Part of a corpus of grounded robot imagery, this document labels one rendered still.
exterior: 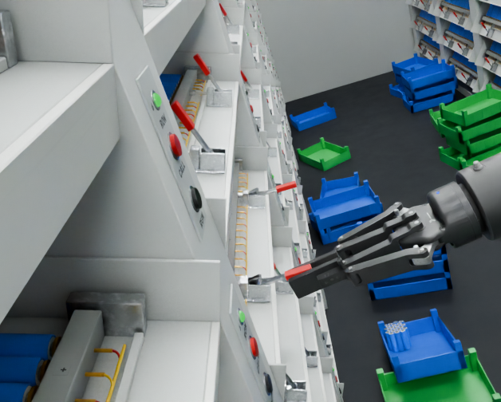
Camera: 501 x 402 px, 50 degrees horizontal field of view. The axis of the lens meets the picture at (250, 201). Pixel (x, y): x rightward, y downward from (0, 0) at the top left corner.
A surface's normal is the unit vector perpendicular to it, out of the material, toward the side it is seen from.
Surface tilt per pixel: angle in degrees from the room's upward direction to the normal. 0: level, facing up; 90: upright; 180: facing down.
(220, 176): 19
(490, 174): 28
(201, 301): 90
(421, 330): 70
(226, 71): 90
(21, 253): 109
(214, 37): 90
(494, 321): 0
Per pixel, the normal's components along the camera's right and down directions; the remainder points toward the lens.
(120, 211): 0.00, 0.44
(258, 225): 0.03, -0.90
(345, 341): -0.29, -0.86
